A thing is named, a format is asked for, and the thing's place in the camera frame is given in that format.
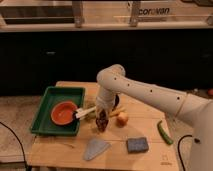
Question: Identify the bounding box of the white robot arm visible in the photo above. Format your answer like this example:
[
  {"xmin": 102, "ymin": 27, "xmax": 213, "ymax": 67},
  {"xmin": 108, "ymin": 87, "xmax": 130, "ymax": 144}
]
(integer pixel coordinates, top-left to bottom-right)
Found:
[{"xmin": 96, "ymin": 64, "xmax": 213, "ymax": 171}]

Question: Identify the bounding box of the yellow apple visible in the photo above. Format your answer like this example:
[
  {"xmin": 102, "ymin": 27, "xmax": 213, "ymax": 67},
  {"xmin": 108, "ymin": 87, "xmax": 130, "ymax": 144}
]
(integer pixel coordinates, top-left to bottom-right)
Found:
[{"xmin": 116, "ymin": 112, "xmax": 129, "ymax": 126}]

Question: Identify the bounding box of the grey cloth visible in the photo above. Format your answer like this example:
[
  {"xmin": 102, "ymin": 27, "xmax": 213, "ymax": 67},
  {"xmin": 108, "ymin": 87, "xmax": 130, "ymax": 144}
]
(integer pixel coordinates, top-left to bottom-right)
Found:
[{"xmin": 83, "ymin": 138, "xmax": 111, "ymax": 161}]

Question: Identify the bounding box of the wooden board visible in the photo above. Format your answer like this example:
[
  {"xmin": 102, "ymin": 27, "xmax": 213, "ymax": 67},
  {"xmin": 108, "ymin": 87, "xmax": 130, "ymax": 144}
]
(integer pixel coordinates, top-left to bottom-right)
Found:
[{"xmin": 27, "ymin": 80, "xmax": 180, "ymax": 171}]

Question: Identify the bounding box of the orange bowl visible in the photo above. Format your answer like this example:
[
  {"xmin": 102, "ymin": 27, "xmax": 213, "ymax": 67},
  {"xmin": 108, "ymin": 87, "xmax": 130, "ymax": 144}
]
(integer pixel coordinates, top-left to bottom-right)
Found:
[{"xmin": 50, "ymin": 101, "xmax": 78, "ymax": 126}]

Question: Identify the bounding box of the blue sponge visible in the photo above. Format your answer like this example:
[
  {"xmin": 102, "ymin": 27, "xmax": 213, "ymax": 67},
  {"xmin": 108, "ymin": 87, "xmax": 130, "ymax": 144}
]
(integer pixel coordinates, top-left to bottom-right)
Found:
[{"xmin": 126, "ymin": 137, "xmax": 149, "ymax": 153}]

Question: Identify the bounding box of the green plastic tray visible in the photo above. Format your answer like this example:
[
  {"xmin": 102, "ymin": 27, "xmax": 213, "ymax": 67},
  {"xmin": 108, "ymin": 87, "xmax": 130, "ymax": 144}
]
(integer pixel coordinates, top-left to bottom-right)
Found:
[{"xmin": 30, "ymin": 86, "xmax": 85, "ymax": 136}]

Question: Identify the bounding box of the green pepper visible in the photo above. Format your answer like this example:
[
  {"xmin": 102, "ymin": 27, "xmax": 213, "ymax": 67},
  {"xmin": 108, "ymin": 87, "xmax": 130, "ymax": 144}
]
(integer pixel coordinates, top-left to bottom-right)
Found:
[{"xmin": 157, "ymin": 120, "xmax": 174, "ymax": 145}]

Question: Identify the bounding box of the white handled brush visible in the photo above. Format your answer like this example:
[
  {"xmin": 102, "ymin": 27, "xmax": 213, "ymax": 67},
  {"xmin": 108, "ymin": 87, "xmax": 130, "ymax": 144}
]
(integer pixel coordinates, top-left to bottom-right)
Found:
[{"xmin": 73, "ymin": 107, "xmax": 96, "ymax": 119}]

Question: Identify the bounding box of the black cable right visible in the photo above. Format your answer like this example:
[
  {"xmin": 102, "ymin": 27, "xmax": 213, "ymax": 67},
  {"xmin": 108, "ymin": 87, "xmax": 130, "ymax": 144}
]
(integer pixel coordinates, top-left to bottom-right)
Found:
[{"xmin": 177, "ymin": 134, "xmax": 196, "ymax": 171}]

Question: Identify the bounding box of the black cable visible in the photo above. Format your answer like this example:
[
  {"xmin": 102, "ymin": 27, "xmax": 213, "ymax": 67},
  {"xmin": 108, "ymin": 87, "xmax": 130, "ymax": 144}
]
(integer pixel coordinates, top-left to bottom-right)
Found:
[
  {"xmin": 177, "ymin": 134, "xmax": 196, "ymax": 171},
  {"xmin": 0, "ymin": 121, "xmax": 33, "ymax": 171}
]

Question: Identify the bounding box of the black cable left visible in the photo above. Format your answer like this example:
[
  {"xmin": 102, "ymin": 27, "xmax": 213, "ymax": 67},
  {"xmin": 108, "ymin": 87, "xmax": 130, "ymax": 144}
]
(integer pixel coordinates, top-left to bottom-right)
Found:
[{"xmin": 0, "ymin": 121, "xmax": 33, "ymax": 171}]

